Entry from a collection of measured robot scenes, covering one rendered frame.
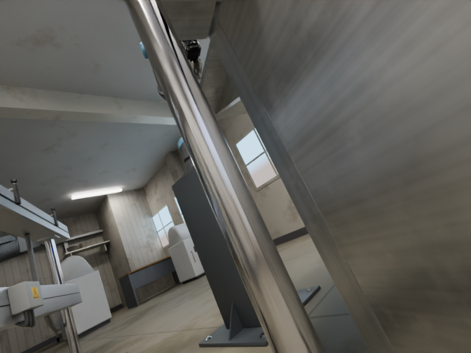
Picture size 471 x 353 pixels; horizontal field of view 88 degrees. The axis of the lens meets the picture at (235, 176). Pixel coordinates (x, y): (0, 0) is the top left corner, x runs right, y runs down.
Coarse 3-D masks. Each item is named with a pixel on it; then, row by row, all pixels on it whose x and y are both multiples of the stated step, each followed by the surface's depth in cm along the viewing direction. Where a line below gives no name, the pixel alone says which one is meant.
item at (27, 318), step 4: (24, 312) 80; (28, 312) 82; (32, 312) 85; (24, 316) 80; (28, 316) 82; (32, 316) 84; (28, 320) 80; (32, 320) 84; (16, 324) 80; (20, 324) 79; (24, 324) 79; (28, 324) 82; (32, 324) 84
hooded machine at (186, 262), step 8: (184, 224) 567; (168, 232) 557; (176, 232) 539; (184, 232) 546; (176, 240) 542; (184, 240) 523; (176, 248) 538; (184, 248) 519; (192, 248) 526; (176, 256) 540; (184, 256) 521; (192, 256) 517; (176, 264) 543; (184, 264) 524; (192, 264) 509; (200, 264) 522; (184, 272) 526; (192, 272) 509; (200, 272) 513; (184, 280) 529; (192, 280) 518
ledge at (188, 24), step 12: (168, 12) 52; (180, 12) 53; (192, 12) 54; (204, 12) 55; (180, 24) 55; (192, 24) 57; (204, 24) 58; (180, 36) 58; (192, 36) 60; (204, 36) 61
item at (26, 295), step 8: (8, 288) 80; (16, 288) 80; (24, 288) 81; (32, 288) 85; (40, 288) 91; (8, 296) 79; (16, 296) 80; (24, 296) 80; (32, 296) 83; (40, 296) 89; (16, 304) 79; (24, 304) 80; (32, 304) 82; (40, 304) 87; (16, 312) 78
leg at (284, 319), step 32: (128, 0) 35; (160, 0) 36; (160, 32) 33; (160, 64) 32; (192, 96) 30; (192, 128) 29; (192, 160) 30; (224, 160) 28; (224, 192) 27; (224, 224) 27; (256, 224) 26; (256, 256) 25; (256, 288) 25; (288, 288) 25; (288, 320) 24; (288, 352) 23; (320, 352) 24
